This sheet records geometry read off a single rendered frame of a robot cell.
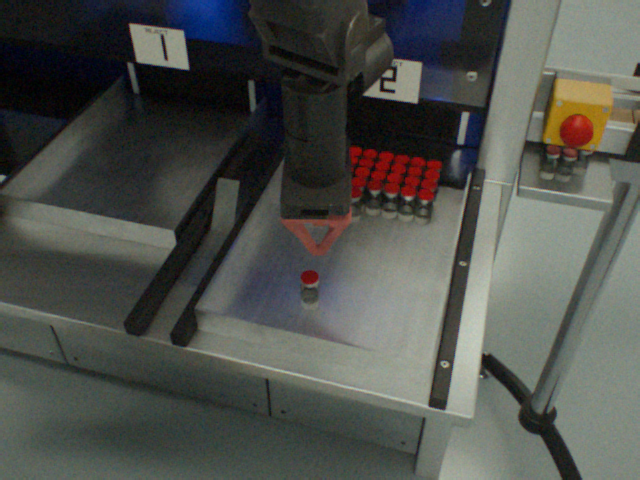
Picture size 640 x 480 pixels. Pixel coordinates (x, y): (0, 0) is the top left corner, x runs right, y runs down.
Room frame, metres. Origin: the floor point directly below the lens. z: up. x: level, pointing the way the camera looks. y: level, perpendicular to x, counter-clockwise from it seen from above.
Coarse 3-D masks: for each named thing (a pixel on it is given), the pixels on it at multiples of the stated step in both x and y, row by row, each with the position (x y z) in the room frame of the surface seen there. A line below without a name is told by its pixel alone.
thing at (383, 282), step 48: (240, 240) 0.58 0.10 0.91; (288, 240) 0.61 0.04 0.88; (336, 240) 0.61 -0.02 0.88; (384, 240) 0.61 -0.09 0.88; (432, 240) 0.61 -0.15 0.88; (240, 288) 0.53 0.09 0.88; (288, 288) 0.53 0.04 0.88; (336, 288) 0.53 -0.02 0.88; (384, 288) 0.53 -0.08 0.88; (432, 288) 0.53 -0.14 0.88; (240, 336) 0.45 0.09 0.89; (288, 336) 0.43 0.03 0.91; (336, 336) 0.45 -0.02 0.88; (384, 336) 0.45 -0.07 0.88; (432, 336) 0.45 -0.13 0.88
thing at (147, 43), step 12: (132, 24) 0.89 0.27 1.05; (132, 36) 0.89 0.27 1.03; (144, 36) 0.89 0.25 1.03; (156, 36) 0.88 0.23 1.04; (168, 36) 0.87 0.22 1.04; (180, 36) 0.87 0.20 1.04; (144, 48) 0.89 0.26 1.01; (156, 48) 0.88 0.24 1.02; (168, 48) 0.88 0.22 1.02; (180, 48) 0.87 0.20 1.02; (144, 60) 0.89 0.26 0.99; (156, 60) 0.88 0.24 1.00; (168, 60) 0.88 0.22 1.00; (180, 60) 0.87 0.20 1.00
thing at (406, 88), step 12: (396, 60) 0.78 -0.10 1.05; (408, 72) 0.78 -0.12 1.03; (420, 72) 0.77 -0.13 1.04; (384, 84) 0.79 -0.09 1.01; (396, 84) 0.78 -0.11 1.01; (408, 84) 0.78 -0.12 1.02; (372, 96) 0.79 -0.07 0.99; (384, 96) 0.79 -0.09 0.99; (396, 96) 0.78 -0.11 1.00; (408, 96) 0.78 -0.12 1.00
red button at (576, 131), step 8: (568, 120) 0.70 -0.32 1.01; (576, 120) 0.69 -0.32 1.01; (584, 120) 0.69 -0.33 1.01; (560, 128) 0.70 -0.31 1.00; (568, 128) 0.69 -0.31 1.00; (576, 128) 0.68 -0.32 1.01; (584, 128) 0.68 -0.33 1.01; (592, 128) 0.68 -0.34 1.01; (560, 136) 0.69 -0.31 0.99; (568, 136) 0.68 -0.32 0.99; (576, 136) 0.68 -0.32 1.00; (584, 136) 0.68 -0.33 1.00; (592, 136) 0.68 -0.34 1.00; (568, 144) 0.69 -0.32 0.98; (576, 144) 0.68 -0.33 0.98; (584, 144) 0.68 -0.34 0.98
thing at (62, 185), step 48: (144, 96) 0.98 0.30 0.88; (48, 144) 0.78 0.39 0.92; (96, 144) 0.83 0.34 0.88; (144, 144) 0.83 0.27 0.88; (192, 144) 0.83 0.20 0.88; (240, 144) 0.81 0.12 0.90; (0, 192) 0.67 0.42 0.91; (48, 192) 0.71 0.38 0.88; (96, 192) 0.71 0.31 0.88; (144, 192) 0.71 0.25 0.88; (192, 192) 0.71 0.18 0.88; (144, 240) 0.61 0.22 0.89
